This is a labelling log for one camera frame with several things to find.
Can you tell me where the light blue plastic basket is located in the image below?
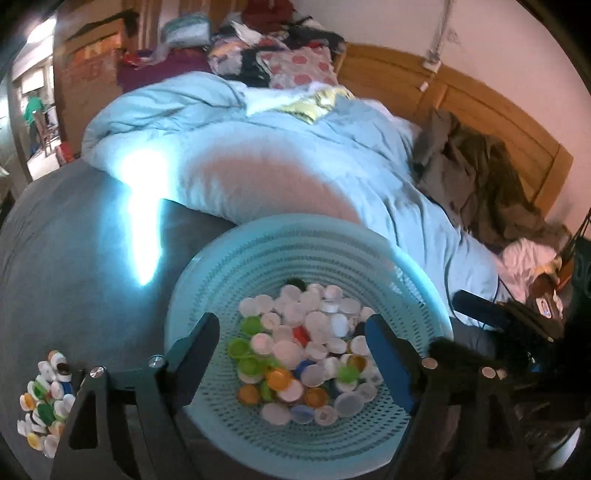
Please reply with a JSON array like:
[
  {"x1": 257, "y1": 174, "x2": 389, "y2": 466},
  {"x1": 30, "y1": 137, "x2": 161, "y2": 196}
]
[{"x1": 164, "y1": 214, "x2": 453, "y2": 479}]

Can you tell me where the brown jacket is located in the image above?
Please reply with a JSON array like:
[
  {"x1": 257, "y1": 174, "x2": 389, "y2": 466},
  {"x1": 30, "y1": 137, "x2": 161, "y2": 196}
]
[{"x1": 411, "y1": 109, "x2": 567, "y2": 253}]

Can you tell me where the wooden headboard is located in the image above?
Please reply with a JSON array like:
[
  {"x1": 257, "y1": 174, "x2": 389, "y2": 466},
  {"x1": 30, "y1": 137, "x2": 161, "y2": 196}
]
[{"x1": 335, "y1": 43, "x2": 573, "y2": 215}]

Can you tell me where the light blue duvet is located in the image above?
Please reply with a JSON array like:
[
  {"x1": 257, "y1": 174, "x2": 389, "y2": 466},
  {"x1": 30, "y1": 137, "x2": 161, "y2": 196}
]
[{"x1": 81, "y1": 72, "x2": 499, "y2": 301}]

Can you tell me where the patterned pink pillow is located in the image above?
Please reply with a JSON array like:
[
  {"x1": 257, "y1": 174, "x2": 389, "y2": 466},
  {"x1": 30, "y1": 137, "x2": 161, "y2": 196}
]
[{"x1": 256, "y1": 46, "x2": 339, "y2": 90}]

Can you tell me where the cardboard box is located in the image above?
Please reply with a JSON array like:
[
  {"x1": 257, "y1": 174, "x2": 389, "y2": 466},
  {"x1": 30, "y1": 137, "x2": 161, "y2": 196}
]
[{"x1": 53, "y1": 1, "x2": 138, "y2": 157}]

